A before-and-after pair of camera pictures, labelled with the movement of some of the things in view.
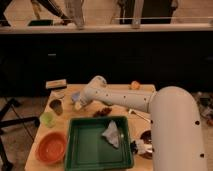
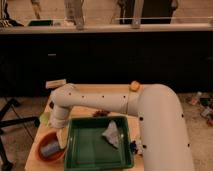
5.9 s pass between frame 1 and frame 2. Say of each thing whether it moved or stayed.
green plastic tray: stayed
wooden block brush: stayed
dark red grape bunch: stayed
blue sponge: moved
